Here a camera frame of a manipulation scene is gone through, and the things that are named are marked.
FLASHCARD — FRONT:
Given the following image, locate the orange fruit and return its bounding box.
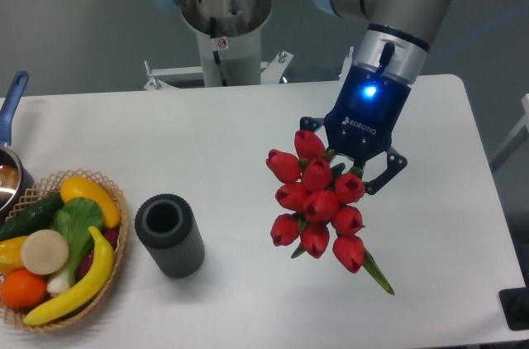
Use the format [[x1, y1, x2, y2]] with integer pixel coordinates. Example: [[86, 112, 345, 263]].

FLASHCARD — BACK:
[[1, 269, 47, 309]]

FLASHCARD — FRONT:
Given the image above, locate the white frame at right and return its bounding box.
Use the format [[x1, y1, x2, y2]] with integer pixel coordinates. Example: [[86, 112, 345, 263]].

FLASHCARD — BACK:
[[489, 93, 528, 174]]

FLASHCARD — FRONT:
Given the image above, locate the red radish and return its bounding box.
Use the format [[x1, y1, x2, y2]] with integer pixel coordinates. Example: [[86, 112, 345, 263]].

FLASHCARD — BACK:
[[78, 228, 119, 280]]

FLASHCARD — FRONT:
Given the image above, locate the dark grey ribbed vase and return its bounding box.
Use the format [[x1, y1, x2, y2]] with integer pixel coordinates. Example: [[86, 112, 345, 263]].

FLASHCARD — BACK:
[[135, 194, 205, 278]]

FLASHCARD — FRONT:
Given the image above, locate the green cucumber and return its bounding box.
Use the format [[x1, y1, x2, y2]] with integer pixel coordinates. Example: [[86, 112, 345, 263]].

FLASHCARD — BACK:
[[1, 193, 64, 241]]

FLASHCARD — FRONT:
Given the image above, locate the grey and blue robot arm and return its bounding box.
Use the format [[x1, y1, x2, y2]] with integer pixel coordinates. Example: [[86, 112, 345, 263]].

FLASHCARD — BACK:
[[151, 0, 452, 194]]

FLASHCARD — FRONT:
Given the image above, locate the round beige disc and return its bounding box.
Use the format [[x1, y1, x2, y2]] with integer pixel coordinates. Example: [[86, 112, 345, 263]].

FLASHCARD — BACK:
[[21, 229, 69, 275]]

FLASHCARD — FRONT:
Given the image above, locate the red tulip bouquet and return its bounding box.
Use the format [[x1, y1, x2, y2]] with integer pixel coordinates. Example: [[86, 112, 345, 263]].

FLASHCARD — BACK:
[[265, 130, 394, 295]]

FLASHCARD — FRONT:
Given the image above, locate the black device at table edge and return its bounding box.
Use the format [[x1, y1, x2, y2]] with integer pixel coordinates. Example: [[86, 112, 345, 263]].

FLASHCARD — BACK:
[[498, 287, 528, 331]]

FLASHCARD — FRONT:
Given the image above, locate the yellow bell pepper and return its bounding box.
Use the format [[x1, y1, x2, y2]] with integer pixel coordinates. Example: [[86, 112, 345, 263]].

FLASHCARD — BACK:
[[0, 236, 27, 275]]

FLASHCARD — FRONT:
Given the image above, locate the yellow squash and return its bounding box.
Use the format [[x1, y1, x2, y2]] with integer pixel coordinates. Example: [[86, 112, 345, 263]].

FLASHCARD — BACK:
[[60, 176, 121, 229]]

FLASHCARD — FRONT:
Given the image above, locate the yellow banana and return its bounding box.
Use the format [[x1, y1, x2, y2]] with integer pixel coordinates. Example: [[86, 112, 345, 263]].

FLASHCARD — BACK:
[[23, 227, 114, 326]]

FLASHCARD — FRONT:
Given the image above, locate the woven wicker basket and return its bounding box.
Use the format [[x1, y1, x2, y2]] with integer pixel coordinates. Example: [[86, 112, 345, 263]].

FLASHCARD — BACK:
[[1, 169, 129, 332]]

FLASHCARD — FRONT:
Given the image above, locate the blue handled saucepan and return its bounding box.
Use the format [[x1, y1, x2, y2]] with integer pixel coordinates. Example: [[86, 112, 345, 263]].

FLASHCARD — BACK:
[[1, 71, 34, 224]]

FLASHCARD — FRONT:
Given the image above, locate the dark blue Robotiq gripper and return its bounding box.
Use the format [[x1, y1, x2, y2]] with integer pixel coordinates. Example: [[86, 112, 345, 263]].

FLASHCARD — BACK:
[[299, 65, 411, 195]]

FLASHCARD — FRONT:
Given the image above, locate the green bok choy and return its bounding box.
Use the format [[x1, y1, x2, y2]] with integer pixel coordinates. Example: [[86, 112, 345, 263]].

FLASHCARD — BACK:
[[47, 198, 104, 297]]

